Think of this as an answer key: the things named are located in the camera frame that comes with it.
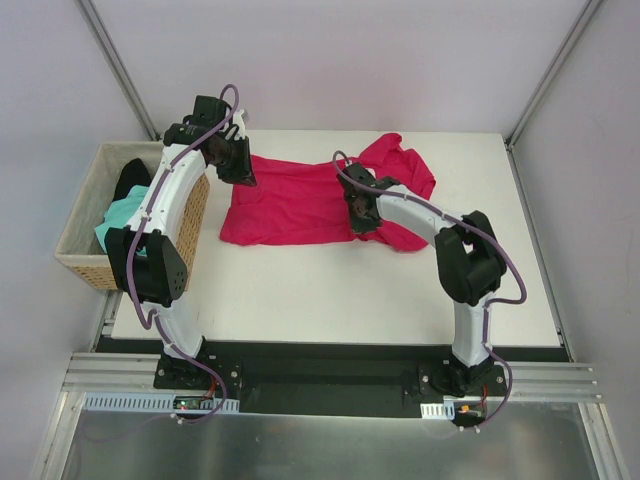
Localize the wicker laundry basket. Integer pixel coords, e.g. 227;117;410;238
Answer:
55;142;210;291

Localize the black t shirt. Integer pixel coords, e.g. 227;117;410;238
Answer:
113;158;151;201

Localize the right aluminium frame post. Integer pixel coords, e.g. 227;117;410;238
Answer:
504;0;606;152

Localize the right white cable duct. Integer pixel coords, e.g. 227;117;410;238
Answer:
420;401;455;421

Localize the aluminium frame post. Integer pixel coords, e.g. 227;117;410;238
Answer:
74;0;160;140
504;0;606;152

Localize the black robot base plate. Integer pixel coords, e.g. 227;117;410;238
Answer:
153;341;509;419

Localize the teal t shirt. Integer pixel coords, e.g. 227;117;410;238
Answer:
94;185;148;253

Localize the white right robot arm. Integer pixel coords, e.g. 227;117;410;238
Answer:
337;162;506;395

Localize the white cable duct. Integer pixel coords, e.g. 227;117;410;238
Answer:
420;401;455;421
84;393;240;415

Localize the pink t shirt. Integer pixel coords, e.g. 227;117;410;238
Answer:
219;133;436;253

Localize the left white cable duct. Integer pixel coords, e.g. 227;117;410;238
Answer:
84;393;240;415

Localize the left aluminium frame post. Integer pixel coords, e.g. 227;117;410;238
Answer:
74;0;160;140

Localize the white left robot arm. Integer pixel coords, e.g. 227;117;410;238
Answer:
105;95;257;389

